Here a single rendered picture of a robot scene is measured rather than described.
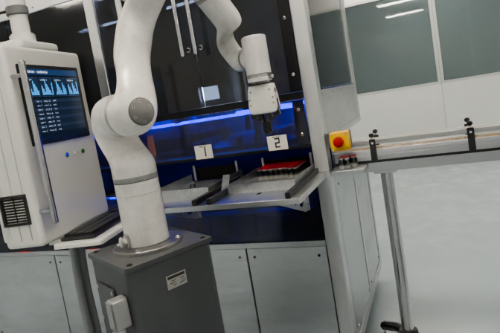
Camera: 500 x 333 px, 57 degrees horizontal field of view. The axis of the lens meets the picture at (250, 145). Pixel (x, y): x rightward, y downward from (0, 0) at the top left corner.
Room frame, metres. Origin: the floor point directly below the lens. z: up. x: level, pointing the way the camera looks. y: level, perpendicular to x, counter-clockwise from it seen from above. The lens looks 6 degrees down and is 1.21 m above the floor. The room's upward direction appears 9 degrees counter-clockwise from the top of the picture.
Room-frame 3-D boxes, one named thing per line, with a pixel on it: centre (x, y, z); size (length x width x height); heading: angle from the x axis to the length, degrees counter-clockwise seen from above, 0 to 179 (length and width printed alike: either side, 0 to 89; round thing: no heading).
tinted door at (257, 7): (1.90, -0.04, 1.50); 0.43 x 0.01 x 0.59; 68
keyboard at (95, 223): (1.85, 0.64, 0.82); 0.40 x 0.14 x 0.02; 168
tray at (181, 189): (1.90, 0.24, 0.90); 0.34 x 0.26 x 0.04; 158
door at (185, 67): (2.07, 0.38, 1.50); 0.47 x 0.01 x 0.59; 68
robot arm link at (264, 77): (1.57, -0.07, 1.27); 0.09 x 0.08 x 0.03; 68
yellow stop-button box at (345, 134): (1.79, -0.35, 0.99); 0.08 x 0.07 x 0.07; 158
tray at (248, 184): (1.77, -0.08, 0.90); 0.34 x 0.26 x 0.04; 158
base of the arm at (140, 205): (1.24, 0.32, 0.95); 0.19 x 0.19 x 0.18
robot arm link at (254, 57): (1.57, -0.07, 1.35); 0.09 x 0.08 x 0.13; 40
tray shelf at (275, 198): (1.77, 0.11, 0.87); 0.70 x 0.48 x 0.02; 68
